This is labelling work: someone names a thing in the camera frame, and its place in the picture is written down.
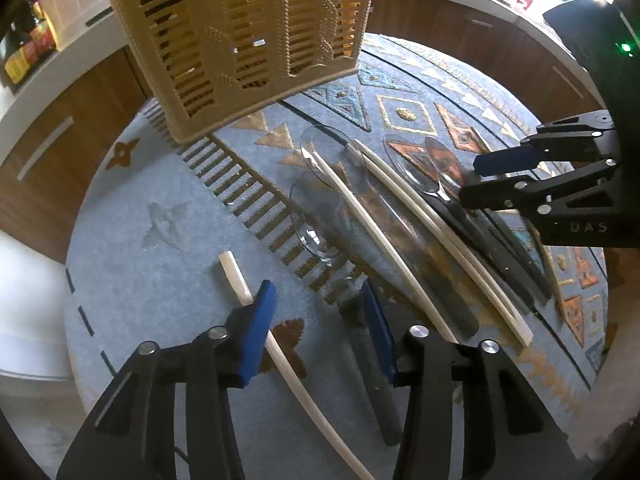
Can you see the blue patterned tablecloth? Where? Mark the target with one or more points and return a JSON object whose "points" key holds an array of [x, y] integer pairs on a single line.
{"points": [[165, 270]]}

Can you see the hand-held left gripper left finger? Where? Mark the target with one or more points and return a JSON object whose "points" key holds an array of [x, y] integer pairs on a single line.
{"points": [[255, 340]]}

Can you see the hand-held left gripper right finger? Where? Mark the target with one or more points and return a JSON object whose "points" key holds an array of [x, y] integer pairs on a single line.
{"points": [[381, 340]]}

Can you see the beige plastic utensil basket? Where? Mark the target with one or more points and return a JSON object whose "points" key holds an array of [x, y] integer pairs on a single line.
{"points": [[225, 35]]}

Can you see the white kitchen countertop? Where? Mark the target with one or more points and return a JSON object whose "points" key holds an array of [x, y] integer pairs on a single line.
{"points": [[95, 45]]}

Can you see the dark sauce bottle yellow label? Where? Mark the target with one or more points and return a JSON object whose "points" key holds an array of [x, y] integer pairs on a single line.
{"points": [[17, 57]]}

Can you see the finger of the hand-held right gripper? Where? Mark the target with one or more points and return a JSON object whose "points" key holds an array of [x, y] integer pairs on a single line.
{"points": [[505, 161], [495, 195]]}

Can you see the red and white small packet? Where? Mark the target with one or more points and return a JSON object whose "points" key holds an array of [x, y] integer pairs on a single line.
{"points": [[525, 1]]}

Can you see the brown sauce bottle yellow label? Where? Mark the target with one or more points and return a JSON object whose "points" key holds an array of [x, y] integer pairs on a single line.
{"points": [[44, 25]]}

